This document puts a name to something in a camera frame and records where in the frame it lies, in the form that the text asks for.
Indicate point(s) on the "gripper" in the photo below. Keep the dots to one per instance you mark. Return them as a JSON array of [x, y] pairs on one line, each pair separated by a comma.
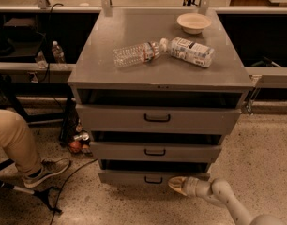
[[192, 186]]

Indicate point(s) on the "grey bottom drawer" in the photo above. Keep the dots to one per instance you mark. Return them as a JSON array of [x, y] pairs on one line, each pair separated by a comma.
[[132, 172]]

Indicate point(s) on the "grey drawer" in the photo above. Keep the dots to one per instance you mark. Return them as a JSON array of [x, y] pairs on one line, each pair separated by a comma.
[[143, 151], [158, 119], [132, 172]]

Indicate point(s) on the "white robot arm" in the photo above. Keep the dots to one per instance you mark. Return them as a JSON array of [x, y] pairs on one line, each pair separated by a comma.
[[219, 193]]

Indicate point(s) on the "grey metal drawer cabinet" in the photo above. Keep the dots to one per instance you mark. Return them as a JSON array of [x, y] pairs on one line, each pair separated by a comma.
[[164, 82]]

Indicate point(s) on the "grey middle drawer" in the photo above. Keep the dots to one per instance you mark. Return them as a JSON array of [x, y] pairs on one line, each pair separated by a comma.
[[143, 151]]

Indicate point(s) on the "grey top drawer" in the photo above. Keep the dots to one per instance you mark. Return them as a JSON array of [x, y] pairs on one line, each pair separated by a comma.
[[158, 119]]

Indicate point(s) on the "metal can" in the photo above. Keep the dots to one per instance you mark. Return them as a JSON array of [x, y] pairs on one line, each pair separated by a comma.
[[84, 136]]

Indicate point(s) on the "red apple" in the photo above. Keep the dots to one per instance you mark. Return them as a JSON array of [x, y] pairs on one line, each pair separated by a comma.
[[75, 147]]

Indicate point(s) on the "grey sneaker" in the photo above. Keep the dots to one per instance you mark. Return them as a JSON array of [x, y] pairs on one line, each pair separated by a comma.
[[48, 170]]

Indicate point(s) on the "black chair base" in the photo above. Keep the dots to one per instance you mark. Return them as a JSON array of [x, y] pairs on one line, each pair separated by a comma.
[[44, 195]]

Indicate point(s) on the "white labelled plastic bottle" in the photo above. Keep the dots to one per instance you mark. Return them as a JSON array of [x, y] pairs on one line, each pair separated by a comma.
[[189, 51]]

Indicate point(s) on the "clear empty plastic bottle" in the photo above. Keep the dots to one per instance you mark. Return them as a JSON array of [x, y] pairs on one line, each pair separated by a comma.
[[136, 54]]

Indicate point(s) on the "white paper bowl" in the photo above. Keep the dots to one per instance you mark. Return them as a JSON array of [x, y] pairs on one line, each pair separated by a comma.
[[193, 23]]

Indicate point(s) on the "person's leg in khaki trousers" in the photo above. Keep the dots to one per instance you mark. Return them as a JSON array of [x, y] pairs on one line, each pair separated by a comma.
[[18, 142]]

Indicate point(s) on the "upright water bottle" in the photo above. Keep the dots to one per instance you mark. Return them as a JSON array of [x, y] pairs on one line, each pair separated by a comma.
[[58, 55]]

